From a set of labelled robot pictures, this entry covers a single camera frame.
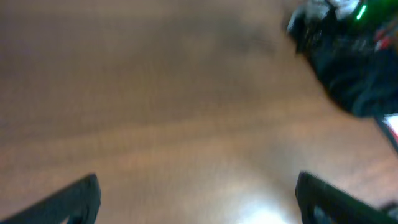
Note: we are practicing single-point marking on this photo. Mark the black shorts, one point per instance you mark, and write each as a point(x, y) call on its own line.
point(355, 63)

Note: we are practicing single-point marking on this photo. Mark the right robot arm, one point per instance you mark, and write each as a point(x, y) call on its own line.
point(363, 11)

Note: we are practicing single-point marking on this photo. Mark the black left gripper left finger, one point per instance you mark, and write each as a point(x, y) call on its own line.
point(77, 203)

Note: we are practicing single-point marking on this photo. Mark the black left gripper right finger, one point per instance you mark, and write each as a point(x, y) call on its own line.
point(321, 202)

